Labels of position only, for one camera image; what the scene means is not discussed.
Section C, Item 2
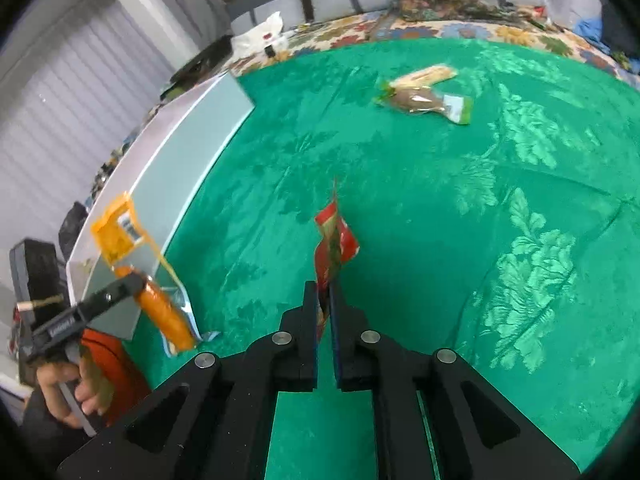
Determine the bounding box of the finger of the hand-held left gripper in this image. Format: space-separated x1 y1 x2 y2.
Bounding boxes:
75 271 151 333

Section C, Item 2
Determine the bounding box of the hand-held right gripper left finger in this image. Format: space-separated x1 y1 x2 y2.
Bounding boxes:
57 280 321 480

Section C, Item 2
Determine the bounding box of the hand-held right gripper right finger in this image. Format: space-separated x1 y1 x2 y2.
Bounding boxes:
327 280 581 480

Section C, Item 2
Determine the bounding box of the orange sausage packet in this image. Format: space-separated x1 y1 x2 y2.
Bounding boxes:
91 192 221 358

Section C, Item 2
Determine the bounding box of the red dried tofu packet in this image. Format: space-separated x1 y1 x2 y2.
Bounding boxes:
313 180 361 333

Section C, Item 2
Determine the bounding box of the white rectangular box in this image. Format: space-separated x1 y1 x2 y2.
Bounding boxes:
66 71 256 341

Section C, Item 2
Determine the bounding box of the person's left forearm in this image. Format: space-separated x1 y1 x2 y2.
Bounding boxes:
20 390 96 471

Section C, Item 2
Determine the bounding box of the person's left hand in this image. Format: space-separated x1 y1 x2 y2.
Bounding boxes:
37 347 116 429

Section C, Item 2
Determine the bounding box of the black plastic bag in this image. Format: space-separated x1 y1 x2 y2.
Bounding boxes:
59 201 89 261

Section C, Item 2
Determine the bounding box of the orange knitted garment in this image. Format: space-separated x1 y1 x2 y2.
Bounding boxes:
80 329 151 426

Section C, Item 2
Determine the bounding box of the white sheer curtain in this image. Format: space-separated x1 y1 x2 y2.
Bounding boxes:
0 0 181 261

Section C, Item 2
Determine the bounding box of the dark furniture piece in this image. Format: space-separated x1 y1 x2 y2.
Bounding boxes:
160 35 236 101

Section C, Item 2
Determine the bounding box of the clear brown meat packet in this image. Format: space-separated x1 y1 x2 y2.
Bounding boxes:
375 85 473 126

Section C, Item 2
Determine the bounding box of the cream snack stick packet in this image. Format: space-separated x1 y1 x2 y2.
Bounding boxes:
387 63 458 90

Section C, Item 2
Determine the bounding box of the white plastic bag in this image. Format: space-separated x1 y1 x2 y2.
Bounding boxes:
232 11 285 58

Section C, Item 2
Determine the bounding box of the colourful floral bed sheet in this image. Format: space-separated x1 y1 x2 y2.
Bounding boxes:
225 12 640 86

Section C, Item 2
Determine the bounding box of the blue cloth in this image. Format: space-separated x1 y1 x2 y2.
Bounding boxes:
572 17 613 53

